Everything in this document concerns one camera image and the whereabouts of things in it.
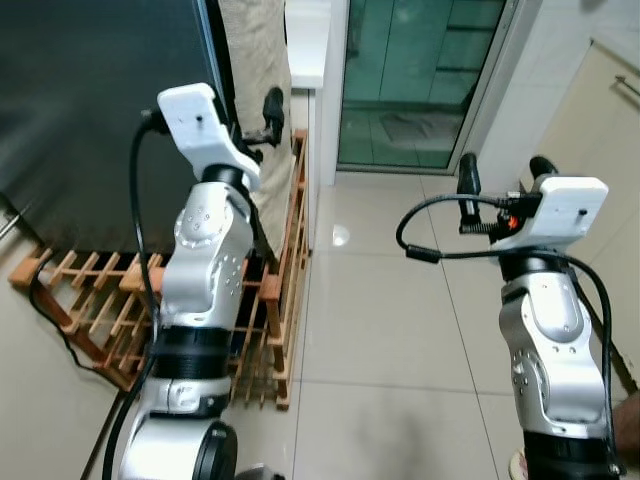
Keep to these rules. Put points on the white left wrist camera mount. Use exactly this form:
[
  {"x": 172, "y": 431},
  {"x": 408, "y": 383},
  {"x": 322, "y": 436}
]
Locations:
[{"x": 195, "y": 115}]

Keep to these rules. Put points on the green glass door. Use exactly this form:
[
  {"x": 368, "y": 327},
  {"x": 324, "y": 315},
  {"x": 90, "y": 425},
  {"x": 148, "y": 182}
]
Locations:
[{"x": 420, "y": 80}]

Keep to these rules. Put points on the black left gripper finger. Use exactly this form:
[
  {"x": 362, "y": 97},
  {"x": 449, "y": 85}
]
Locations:
[{"x": 273, "y": 110}]

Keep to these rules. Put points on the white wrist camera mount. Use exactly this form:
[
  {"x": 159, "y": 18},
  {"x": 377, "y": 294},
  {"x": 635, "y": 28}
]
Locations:
[
  {"x": 570, "y": 210},
  {"x": 195, "y": 115}
]

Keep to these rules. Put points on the beige kitchen cabinet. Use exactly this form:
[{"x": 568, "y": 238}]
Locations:
[{"x": 590, "y": 130}]

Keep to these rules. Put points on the mini fridge door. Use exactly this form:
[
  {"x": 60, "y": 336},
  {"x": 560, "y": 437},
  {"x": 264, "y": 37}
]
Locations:
[{"x": 80, "y": 100}]

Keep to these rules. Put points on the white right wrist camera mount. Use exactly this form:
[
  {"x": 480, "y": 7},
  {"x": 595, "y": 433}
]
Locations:
[{"x": 570, "y": 210}]

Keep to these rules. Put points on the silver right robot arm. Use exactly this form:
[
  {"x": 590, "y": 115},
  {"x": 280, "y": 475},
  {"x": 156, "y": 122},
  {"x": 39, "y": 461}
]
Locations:
[{"x": 550, "y": 340}]

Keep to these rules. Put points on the beige woven cloth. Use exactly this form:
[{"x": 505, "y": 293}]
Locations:
[{"x": 255, "y": 50}]

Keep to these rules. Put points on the wooden wine rack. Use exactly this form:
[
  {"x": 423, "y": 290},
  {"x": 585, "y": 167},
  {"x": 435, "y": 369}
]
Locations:
[{"x": 90, "y": 275}]

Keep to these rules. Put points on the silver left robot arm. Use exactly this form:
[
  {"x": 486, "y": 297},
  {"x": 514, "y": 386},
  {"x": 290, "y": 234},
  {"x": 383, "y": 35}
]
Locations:
[{"x": 205, "y": 260}]

